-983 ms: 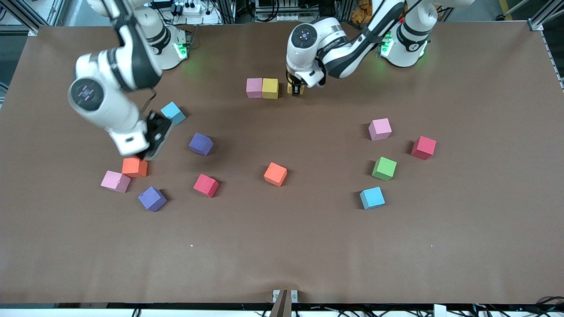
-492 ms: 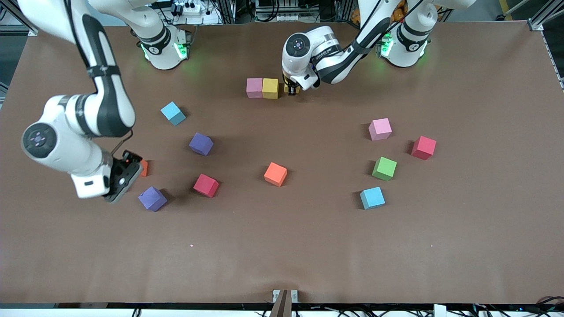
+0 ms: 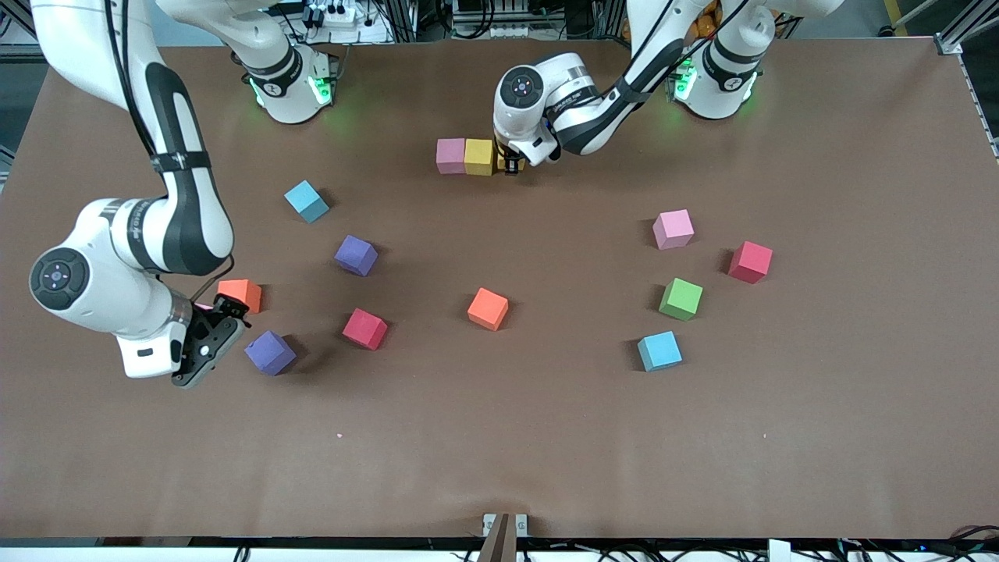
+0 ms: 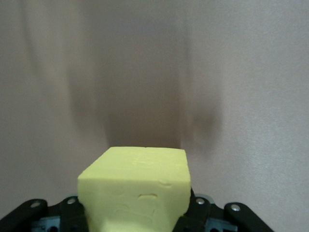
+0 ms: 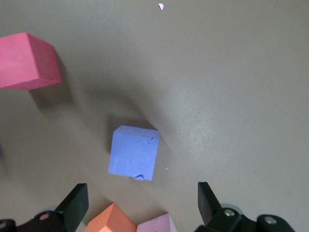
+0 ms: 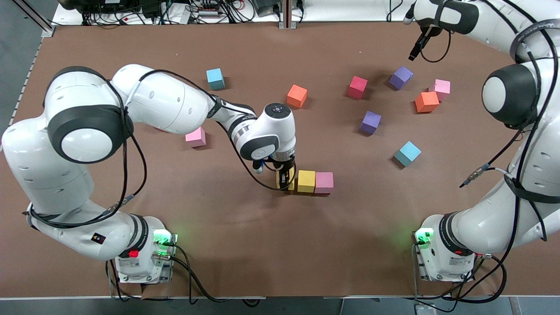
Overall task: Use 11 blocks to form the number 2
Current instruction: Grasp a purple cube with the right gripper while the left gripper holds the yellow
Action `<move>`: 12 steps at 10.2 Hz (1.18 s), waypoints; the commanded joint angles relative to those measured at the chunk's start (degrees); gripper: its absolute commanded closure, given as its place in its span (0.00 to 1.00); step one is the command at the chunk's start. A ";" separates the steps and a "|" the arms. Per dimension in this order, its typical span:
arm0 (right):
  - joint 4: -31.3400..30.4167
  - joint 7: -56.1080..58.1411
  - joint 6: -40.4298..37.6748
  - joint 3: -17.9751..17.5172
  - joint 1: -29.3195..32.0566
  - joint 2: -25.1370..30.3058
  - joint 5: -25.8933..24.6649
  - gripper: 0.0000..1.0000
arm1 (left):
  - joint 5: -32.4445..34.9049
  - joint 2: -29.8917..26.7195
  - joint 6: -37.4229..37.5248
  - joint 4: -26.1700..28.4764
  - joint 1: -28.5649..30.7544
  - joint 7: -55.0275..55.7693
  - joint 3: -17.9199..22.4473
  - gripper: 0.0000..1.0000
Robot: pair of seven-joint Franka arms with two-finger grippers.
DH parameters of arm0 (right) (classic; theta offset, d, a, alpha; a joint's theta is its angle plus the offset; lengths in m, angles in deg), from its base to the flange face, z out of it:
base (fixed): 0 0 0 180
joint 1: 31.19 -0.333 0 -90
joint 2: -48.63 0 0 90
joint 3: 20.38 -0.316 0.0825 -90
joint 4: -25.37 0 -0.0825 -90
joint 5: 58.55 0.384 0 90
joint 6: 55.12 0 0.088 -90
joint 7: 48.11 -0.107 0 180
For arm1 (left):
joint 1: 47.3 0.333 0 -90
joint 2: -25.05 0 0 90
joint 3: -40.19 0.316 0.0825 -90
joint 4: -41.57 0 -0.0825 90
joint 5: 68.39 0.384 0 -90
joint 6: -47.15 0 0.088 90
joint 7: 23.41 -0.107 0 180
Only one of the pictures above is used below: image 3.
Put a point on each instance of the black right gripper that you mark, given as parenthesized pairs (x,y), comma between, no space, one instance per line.
(218,313)

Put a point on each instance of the yellow foam block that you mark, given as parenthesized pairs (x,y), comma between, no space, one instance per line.
(478,156)
(499,162)

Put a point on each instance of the purple foam block with dent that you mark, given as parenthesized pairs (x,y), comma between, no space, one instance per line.
(269,352)

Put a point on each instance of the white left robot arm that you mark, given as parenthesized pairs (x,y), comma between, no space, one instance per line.
(577,94)

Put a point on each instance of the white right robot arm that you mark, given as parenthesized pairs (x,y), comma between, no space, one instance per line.
(94,289)

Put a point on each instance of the orange foam block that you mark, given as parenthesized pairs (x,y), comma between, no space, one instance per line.
(488,309)
(242,290)

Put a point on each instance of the red foam block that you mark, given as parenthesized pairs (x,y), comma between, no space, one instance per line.
(750,261)
(364,329)

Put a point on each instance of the light blue foam block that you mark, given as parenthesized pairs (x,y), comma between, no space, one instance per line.
(659,350)
(304,199)

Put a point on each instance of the white power strip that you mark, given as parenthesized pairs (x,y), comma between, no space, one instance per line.
(499,31)
(332,14)

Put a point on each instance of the green foam block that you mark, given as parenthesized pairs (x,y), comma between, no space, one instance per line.
(680,299)

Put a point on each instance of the bag of orange snacks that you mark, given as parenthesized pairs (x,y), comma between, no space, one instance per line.
(702,19)

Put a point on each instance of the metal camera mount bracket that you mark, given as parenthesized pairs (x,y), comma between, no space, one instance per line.
(503,527)

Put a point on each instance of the aluminium frame post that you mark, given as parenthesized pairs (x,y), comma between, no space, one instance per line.
(968,23)
(19,35)

